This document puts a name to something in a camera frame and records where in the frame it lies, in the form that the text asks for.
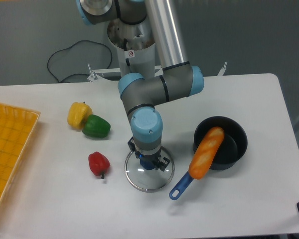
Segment black floor cable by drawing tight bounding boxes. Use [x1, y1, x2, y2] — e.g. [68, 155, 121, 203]
[47, 40, 113, 84]

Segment yellow plastic basket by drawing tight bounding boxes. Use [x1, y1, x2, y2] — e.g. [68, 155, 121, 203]
[0, 103, 40, 205]

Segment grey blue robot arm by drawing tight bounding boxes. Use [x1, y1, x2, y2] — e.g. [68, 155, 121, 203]
[77, 0, 204, 171]

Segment red bell pepper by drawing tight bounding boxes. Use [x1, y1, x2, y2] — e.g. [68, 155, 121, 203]
[88, 151, 110, 179]

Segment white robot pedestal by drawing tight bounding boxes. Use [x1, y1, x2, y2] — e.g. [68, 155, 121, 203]
[87, 17, 228, 83]

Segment green bell pepper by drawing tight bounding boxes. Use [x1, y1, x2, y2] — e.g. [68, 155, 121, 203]
[82, 115, 111, 138]

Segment orange toy baguette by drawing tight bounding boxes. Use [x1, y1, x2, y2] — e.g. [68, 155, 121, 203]
[188, 126, 225, 180]

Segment glass lid blue knob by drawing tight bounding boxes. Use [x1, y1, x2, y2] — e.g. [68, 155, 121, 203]
[125, 147, 174, 192]

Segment dark blue saucepan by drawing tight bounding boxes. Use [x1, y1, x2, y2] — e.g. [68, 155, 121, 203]
[169, 116, 248, 200]

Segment yellow bell pepper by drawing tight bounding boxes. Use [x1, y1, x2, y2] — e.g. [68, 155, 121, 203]
[67, 102, 93, 130]

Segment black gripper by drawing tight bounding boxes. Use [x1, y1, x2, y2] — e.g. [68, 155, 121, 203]
[128, 137, 170, 172]

